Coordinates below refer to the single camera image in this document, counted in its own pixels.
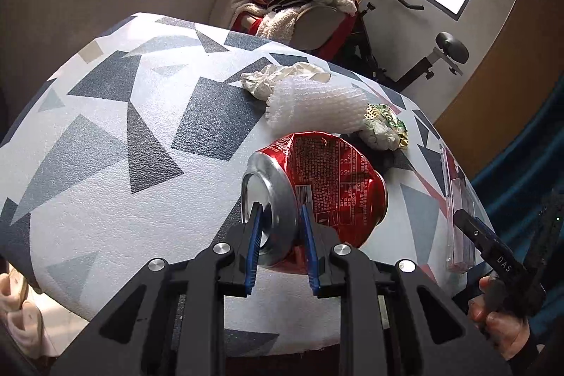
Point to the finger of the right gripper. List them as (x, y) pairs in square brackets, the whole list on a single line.
[(482, 237)]

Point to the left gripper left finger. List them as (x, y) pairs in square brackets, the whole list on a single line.
[(169, 318)]

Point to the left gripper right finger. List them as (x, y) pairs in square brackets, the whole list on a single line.
[(394, 320)]

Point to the clear plastic card case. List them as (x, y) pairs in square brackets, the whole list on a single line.
[(460, 251)]

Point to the crushed red soda can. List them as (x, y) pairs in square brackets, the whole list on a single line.
[(322, 171)]

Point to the white plastic wrap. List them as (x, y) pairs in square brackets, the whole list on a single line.
[(378, 134)]

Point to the gold foil wrapper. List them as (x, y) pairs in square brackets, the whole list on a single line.
[(384, 112)]

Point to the white foam fruit net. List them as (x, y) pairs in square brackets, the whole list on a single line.
[(302, 105)]

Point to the white tissue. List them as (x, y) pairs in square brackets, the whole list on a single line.
[(261, 84)]

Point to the black round lid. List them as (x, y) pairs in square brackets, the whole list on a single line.
[(381, 161)]

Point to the person's right hand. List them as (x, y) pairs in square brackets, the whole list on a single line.
[(507, 333)]

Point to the blue curtain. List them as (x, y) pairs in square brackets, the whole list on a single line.
[(513, 185)]

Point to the white fuzzy slipper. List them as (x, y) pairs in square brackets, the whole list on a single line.
[(22, 317)]

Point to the wooden wardrobe panel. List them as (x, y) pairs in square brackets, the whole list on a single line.
[(509, 86)]

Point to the geometric patterned table cover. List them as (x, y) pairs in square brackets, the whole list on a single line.
[(135, 148)]

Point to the black exercise bike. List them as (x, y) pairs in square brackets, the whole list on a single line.
[(378, 35)]

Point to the grey chair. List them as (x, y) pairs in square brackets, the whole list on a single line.
[(316, 26)]

